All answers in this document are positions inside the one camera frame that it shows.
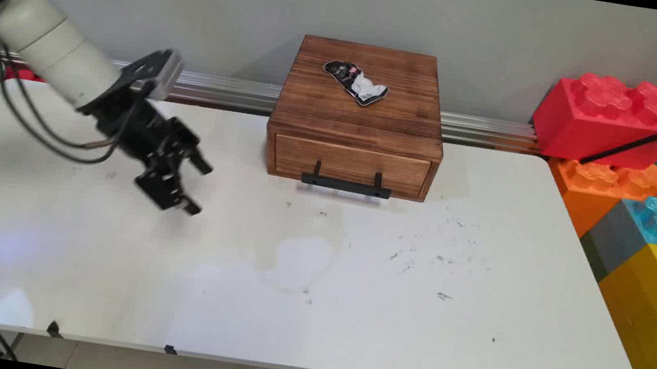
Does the big grey toy block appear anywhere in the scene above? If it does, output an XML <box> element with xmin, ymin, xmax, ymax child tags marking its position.
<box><xmin>575</xmin><ymin>196</ymin><xmax>656</xmax><ymax>289</ymax></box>

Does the brown wooden drawer box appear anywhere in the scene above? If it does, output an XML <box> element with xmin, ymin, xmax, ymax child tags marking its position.
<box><xmin>259</xmin><ymin>31</ymin><xmax>457</xmax><ymax>206</ymax></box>

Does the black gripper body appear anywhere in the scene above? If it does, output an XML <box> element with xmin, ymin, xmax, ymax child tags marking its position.
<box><xmin>72</xmin><ymin>82</ymin><xmax>196</xmax><ymax>182</ymax></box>

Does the black white snack packet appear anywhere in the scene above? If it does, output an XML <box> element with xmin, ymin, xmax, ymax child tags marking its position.
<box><xmin>319</xmin><ymin>59</ymin><xmax>393</xmax><ymax>110</ymax></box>

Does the small red toy block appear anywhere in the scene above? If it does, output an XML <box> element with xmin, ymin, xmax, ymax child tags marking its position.
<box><xmin>3</xmin><ymin>64</ymin><xmax>47</xmax><ymax>86</ymax></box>

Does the big red toy block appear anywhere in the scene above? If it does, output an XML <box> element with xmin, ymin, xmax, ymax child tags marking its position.
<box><xmin>527</xmin><ymin>66</ymin><xmax>657</xmax><ymax>173</ymax></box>

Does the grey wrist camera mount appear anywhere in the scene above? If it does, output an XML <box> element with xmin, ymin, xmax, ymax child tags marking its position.
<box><xmin>117</xmin><ymin>43</ymin><xmax>186</xmax><ymax>104</ymax></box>

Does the wooden drawer with black handle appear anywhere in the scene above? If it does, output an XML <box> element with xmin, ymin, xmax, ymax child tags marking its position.
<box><xmin>268</xmin><ymin>133</ymin><xmax>435</xmax><ymax>207</ymax></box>

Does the big orange toy block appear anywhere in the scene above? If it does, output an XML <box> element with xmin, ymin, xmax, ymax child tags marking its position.
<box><xmin>540</xmin><ymin>152</ymin><xmax>657</xmax><ymax>249</ymax></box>

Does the aluminium wall rail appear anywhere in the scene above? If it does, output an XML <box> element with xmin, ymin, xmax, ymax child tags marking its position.
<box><xmin>0</xmin><ymin>43</ymin><xmax>657</xmax><ymax>170</ymax></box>

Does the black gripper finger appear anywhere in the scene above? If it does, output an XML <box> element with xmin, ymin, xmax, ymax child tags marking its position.
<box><xmin>132</xmin><ymin>167</ymin><xmax>206</xmax><ymax>217</ymax></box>
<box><xmin>166</xmin><ymin>118</ymin><xmax>220</xmax><ymax>178</ymax></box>

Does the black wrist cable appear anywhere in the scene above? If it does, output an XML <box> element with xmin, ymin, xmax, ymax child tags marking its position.
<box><xmin>0</xmin><ymin>8</ymin><xmax>156</xmax><ymax>171</ymax></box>

